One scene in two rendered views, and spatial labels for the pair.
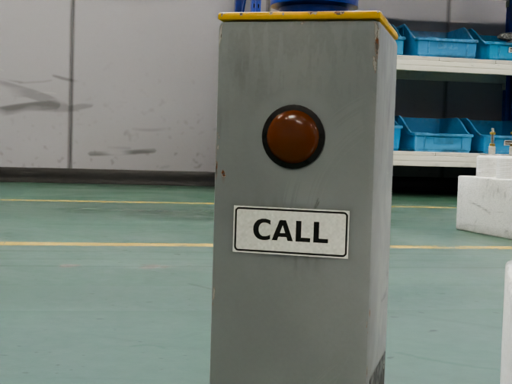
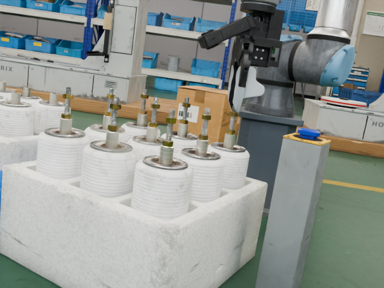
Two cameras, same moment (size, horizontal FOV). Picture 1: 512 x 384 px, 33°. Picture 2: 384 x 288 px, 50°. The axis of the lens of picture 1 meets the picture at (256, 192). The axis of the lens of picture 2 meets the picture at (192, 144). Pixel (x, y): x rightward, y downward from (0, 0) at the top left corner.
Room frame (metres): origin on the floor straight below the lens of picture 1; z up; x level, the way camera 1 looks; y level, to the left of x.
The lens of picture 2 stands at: (1.16, -0.04, 0.42)
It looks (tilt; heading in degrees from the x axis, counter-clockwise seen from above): 11 degrees down; 195
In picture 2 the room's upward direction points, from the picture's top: 8 degrees clockwise
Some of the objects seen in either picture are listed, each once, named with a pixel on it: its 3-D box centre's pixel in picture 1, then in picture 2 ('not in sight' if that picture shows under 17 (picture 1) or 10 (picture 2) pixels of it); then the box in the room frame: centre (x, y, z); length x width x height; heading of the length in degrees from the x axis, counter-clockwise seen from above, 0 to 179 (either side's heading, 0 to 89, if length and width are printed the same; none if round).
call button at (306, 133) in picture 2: (314, 11); (308, 135); (0.40, -0.02, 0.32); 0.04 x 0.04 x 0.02
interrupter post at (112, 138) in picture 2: not in sight; (112, 139); (0.51, -0.35, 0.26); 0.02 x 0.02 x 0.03
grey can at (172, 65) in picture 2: not in sight; (173, 64); (-4.08, -1.83, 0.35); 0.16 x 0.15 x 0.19; 101
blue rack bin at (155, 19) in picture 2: not in sight; (146, 18); (-4.07, -2.28, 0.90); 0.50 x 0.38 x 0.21; 11
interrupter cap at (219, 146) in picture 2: not in sight; (228, 147); (0.32, -0.18, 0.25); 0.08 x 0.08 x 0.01
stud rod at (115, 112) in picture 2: not in sight; (114, 118); (0.51, -0.35, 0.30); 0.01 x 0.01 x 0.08
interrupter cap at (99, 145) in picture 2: not in sight; (111, 147); (0.51, -0.35, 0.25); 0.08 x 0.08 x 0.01
